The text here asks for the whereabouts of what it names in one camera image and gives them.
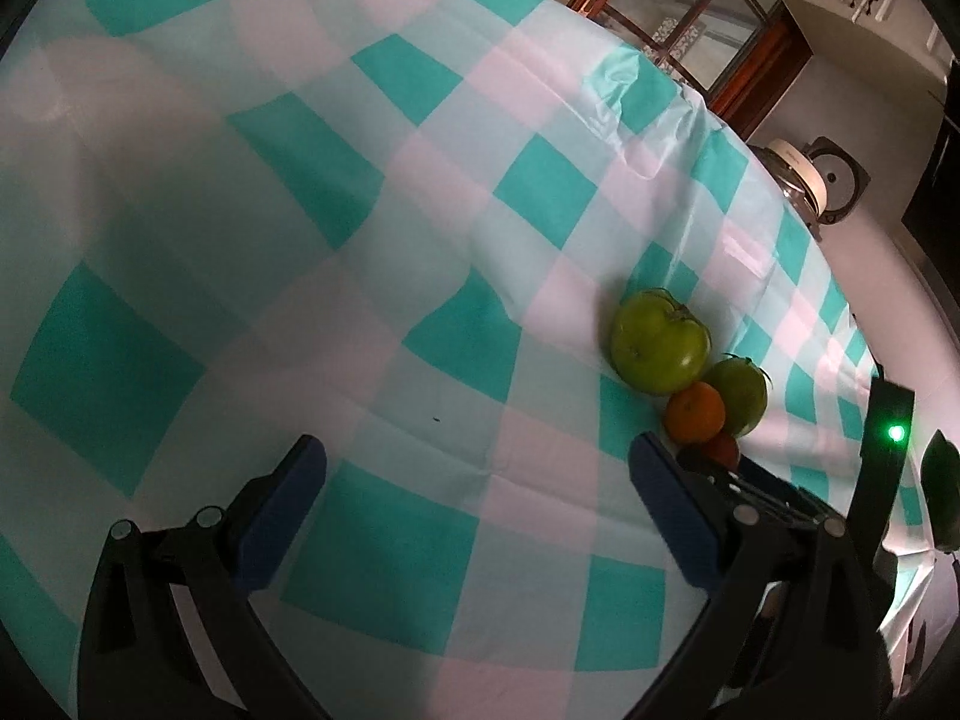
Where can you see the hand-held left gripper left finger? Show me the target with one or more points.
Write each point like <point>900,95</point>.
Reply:
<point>277,514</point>

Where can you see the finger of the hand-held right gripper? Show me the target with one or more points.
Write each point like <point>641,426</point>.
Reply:
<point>780,496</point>

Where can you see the wooden window frame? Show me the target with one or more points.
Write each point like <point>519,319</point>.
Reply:
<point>757,67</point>

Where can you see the large green tomato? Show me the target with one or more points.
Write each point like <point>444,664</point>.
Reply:
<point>660,345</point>

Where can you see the orange tangerine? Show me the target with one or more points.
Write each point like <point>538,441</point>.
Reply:
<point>694,412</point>

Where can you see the teal white checkered tablecloth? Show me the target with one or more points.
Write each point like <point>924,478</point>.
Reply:
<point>300,240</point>

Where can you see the white cabinet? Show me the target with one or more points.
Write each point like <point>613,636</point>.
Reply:
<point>847,7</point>

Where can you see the small green tomato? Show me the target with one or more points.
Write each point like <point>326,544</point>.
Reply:
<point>744,390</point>

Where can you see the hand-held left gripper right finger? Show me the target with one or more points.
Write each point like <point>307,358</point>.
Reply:
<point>675,514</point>

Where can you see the red tomato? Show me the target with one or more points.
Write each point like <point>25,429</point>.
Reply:
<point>725,450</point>

